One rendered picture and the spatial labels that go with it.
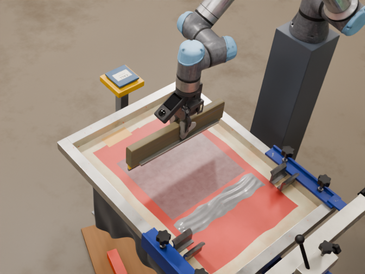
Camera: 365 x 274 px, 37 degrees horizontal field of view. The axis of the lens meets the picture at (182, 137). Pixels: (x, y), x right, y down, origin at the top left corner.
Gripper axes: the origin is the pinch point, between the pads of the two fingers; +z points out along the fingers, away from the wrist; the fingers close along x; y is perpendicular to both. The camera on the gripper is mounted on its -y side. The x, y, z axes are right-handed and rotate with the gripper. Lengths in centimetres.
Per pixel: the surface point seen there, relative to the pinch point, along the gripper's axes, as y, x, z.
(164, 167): -4.8, -0.7, 13.7
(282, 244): 2.0, -48.5, 10.2
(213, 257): -16.1, -37.3, 13.6
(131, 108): 1.8, 26.8, 10.2
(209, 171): 6.6, -11.6, 13.7
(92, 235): -8, 44, 107
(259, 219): 5.7, -36.5, 13.7
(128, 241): 4, 30, 107
